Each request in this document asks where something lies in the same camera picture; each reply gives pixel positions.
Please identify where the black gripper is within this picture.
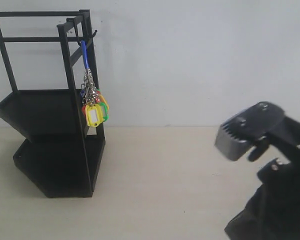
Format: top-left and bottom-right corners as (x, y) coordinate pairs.
(224, 117), (300, 240)

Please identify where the colourful key tag bunch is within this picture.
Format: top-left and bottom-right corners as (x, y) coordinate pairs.
(80, 40), (109, 128)

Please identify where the black metal two-tier rack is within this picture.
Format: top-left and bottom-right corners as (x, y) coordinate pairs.
(0, 9), (106, 198)

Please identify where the black S hook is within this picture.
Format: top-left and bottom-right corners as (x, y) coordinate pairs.
(66, 17), (98, 46)

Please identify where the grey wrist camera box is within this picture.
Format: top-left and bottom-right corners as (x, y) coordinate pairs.
(214, 101), (285, 162)

